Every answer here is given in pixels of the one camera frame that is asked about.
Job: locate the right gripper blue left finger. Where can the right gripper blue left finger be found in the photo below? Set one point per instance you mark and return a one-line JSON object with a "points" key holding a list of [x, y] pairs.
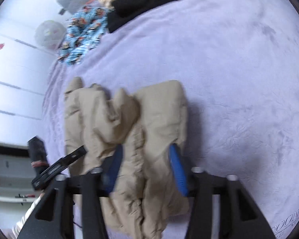
{"points": [[111, 167]]}

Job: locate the blue monkey print garment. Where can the blue monkey print garment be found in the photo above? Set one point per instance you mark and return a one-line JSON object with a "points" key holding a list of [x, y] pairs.
{"points": [[84, 32]]}

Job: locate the beige quilted puffer jacket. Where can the beige quilted puffer jacket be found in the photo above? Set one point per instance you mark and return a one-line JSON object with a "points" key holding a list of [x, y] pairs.
{"points": [[145, 123]]}

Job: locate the round white pillow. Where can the round white pillow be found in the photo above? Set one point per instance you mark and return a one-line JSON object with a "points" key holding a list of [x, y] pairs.
{"points": [[49, 34]]}

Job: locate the lavender plush bed blanket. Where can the lavender plush bed blanket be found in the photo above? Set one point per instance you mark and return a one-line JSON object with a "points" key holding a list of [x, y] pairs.
{"points": [[238, 61]]}

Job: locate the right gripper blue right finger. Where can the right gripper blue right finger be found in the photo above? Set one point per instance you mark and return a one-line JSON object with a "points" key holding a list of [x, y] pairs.
{"points": [[181, 168]]}

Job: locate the white sleeve left forearm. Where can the white sleeve left forearm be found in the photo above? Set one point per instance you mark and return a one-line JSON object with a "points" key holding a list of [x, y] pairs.
{"points": [[19, 225]]}

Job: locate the white wardrobe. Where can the white wardrobe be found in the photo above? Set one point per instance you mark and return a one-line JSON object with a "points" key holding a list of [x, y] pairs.
{"points": [[23, 82]]}

